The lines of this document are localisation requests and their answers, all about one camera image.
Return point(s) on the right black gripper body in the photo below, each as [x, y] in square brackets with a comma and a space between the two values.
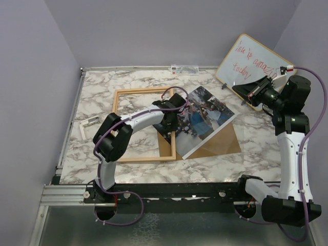
[269, 96]

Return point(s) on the colour photo print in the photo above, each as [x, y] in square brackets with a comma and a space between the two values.
[204, 116]

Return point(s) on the light wooden picture frame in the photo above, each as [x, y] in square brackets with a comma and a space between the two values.
[146, 91]

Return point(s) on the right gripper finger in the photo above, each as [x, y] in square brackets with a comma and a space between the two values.
[245, 89]
[254, 99]

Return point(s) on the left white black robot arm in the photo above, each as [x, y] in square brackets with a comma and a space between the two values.
[113, 137]

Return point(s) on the whiteboard with red writing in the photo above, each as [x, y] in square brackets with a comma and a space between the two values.
[248, 60]

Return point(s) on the white label strip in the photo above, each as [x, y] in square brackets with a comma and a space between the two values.
[184, 70]

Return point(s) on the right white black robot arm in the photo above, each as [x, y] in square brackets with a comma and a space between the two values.
[293, 204]

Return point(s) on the brown frame backing board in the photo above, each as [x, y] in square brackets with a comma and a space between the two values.
[224, 142]

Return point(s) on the aluminium front rail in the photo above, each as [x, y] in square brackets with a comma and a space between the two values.
[73, 195]

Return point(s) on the small white bracket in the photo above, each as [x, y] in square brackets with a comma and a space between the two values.
[86, 123]

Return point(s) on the left aluminium side rail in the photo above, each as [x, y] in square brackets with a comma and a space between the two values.
[62, 154]

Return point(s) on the black mounting bar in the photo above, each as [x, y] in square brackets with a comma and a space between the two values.
[170, 197]

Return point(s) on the clear frame glass pane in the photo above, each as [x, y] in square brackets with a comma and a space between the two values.
[244, 134]

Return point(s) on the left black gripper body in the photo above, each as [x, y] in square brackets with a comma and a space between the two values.
[172, 124]

